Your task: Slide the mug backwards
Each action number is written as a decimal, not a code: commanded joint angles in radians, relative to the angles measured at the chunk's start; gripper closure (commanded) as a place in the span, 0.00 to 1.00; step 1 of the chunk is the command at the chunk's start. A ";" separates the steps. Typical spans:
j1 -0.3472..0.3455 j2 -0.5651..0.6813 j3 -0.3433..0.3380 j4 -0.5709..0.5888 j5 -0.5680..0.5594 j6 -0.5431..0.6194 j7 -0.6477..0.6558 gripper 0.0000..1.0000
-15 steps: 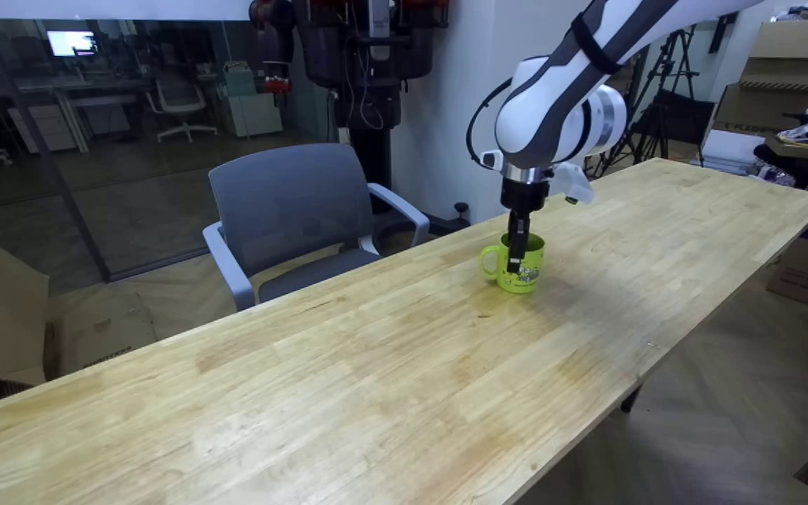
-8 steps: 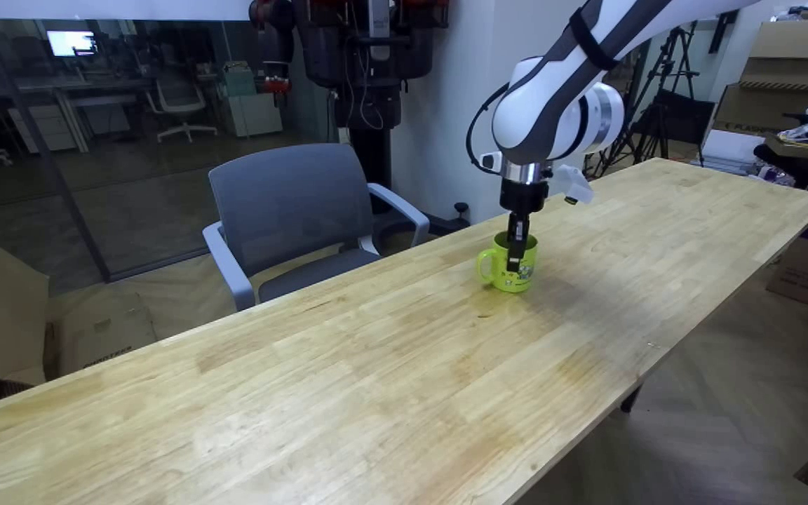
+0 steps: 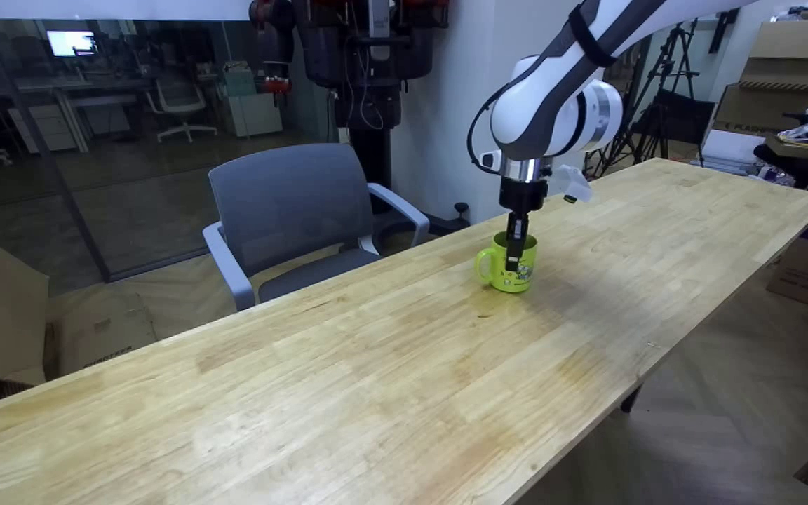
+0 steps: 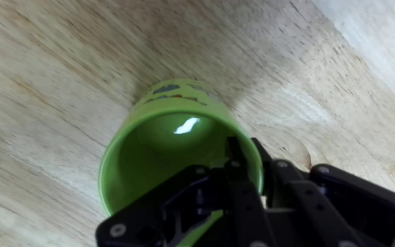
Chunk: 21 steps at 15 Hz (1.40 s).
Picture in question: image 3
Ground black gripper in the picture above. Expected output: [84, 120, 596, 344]
[499, 177, 550, 275]

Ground green mug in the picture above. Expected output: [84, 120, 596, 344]
[472, 229, 541, 296]

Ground small white box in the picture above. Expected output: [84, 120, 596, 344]
[700, 124, 768, 177]

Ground red black Baxter robot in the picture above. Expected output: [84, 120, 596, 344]
[248, 0, 475, 236]

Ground grey office chair white arms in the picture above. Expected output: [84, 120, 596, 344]
[200, 141, 433, 313]

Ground black round stool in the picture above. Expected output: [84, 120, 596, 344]
[753, 135, 808, 193]

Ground white cabinet behind glass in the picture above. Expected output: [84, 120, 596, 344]
[221, 87, 287, 142]

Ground flat cardboard sheet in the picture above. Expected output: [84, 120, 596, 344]
[709, 17, 808, 135]

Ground office chair with white base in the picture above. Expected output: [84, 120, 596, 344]
[143, 71, 221, 146]

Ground grey drawer unit behind glass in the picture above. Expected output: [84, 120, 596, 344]
[8, 99, 81, 157]

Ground lit computer monitor behind glass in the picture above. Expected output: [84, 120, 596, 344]
[43, 28, 98, 61]

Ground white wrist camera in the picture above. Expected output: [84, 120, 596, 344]
[550, 162, 599, 205]

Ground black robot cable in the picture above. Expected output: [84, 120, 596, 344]
[464, 54, 547, 177]

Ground black camera tripod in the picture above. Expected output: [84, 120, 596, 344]
[608, 23, 718, 180]

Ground black wall mounted device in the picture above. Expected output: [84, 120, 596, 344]
[707, 5, 745, 55]

